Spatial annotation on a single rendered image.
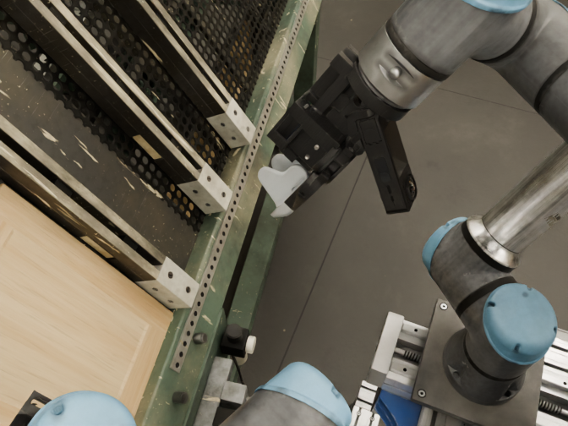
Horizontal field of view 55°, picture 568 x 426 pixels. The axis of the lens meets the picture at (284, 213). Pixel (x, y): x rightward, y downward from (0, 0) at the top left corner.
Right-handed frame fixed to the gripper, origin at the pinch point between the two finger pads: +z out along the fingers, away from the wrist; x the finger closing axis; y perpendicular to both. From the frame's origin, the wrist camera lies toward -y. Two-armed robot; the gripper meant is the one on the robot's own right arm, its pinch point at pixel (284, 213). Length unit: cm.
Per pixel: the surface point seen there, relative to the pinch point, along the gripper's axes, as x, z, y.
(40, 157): -12, 39, 37
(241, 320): -82, 117, -21
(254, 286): -96, 113, -17
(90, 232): -15, 49, 23
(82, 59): -32, 33, 48
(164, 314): -25, 66, 1
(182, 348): -22, 66, -7
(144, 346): -16, 67, 0
